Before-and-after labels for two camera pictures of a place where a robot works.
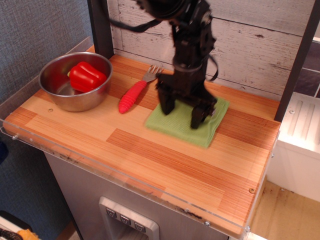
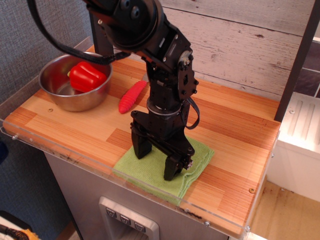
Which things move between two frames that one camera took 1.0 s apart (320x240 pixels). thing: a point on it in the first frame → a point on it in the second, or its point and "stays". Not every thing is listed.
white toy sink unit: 294,163 stays
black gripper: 188,86 → 165,136
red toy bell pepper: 84,77 stays
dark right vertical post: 298,63 stays
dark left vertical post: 99,15 stays
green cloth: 178,123 → 149,172
